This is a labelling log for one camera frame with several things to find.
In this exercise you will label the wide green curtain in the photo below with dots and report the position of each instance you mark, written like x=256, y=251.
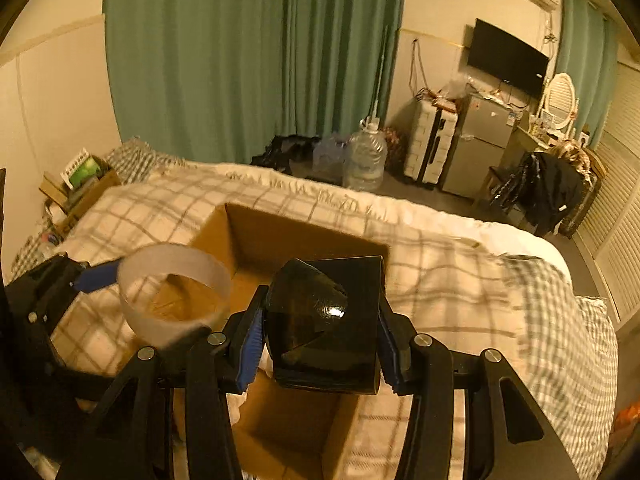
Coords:
x=225, y=60

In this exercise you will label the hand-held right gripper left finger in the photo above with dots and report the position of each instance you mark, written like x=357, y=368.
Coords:
x=251, y=345

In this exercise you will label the white suitcase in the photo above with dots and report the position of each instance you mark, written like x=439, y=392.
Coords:
x=427, y=145

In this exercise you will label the narrow green curtain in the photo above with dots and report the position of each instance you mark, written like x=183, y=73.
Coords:
x=582, y=60

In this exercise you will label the white oval vanity mirror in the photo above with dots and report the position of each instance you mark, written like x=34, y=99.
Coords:
x=560, y=95

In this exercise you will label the white pole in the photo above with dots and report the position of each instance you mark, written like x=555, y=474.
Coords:
x=380, y=75

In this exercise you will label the gingham pillow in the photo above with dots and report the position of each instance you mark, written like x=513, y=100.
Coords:
x=132, y=157

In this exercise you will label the white plaid blanket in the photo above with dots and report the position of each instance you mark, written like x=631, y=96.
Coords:
x=440, y=280

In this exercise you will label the small blue water jug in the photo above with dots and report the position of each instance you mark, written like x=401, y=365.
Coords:
x=329, y=157

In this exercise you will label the cardboard box of books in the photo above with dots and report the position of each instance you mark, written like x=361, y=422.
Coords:
x=82, y=182

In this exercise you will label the black bag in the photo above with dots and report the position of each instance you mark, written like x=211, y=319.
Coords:
x=287, y=152

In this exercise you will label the white louvered doors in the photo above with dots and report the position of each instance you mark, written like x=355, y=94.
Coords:
x=617, y=210

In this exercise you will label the grey mini fridge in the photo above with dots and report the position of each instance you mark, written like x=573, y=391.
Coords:
x=475, y=150

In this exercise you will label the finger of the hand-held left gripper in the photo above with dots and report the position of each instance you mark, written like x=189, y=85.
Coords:
x=97, y=278

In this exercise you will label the black jacket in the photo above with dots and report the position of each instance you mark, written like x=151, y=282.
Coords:
x=545, y=185

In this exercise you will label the gingham quilt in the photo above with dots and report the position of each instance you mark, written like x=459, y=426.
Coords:
x=565, y=350

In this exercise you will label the black faceted container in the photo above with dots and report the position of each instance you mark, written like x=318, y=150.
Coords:
x=325, y=330

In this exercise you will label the brown furry cloth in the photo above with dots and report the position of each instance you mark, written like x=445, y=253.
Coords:
x=572, y=151

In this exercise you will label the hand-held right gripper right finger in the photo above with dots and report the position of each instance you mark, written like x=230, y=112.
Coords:
x=388, y=355

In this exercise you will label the large clear water jug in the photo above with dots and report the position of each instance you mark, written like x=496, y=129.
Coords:
x=366, y=157

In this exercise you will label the black wall television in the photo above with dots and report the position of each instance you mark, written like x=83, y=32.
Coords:
x=505, y=57

